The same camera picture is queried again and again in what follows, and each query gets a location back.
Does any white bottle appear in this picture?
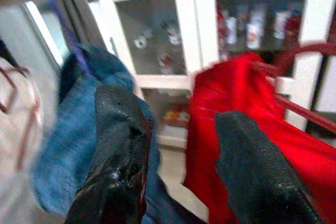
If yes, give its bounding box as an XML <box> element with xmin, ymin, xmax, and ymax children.
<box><xmin>225</xmin><ymin>15</ymin><xmax>238</xmax><ymax>46</ymax></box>
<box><xmin>273</xmin><ymin>10</ymin><xmax>290</xmax><ymax>40</ymax></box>
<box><xmin>246</xmin><ymin>5</ymin><xmax>265</xmax><ymax>49</ymax></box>

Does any white glass-door cabinet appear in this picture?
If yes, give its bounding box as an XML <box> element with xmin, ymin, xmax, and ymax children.
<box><xmin>89</xmin><ymin>0</ymin><xmax>336</xmax><ymax>151</ymax></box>

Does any red shirt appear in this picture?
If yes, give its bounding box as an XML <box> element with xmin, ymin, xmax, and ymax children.
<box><xmin>183</xmin><ymin>52</ymin><xmax>336</xmax><ymax>224</ymax></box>

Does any white framed glass door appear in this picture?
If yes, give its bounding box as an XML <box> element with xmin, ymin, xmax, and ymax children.
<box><xmin>0</xmin><ymin>0</ymin><xmax>65</xmax><ymax>72</ymax></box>

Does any purple clothes hanger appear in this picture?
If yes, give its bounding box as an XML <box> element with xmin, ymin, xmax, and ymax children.
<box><xmin>35</xmin><ymin>0</ymin><xmax>92</xmax><ymax>75</ymax></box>

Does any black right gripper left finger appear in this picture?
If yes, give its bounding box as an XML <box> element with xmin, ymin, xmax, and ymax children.
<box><xmin>64</xmin><ymin>84</ymin><xmax>153</xmax><ymax>224</ymax></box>

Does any blue denim garment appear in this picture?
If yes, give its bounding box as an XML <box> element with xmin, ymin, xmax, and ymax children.
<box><xmin>33</xmin><ymin>44</ymin><xmax>205</xmax><ymax>224</ymax></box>

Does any dark grey curtain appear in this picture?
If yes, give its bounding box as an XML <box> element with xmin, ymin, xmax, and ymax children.
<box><xmin>60</xmin><ymin>0</ymin><xmax>106</xmax><ymax>49</ymax></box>

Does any white shirt with blue logo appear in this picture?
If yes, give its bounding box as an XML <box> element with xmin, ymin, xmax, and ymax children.
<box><xmin>0</xmin><ymin>56</ymin><xmax>58</xmax><ymax>224</ymax></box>

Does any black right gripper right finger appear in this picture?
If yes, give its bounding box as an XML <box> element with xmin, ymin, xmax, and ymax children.
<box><xmin>214</xmin><ymin>110</ymin><xmax>325</xmax><ymax>224</ymax></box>

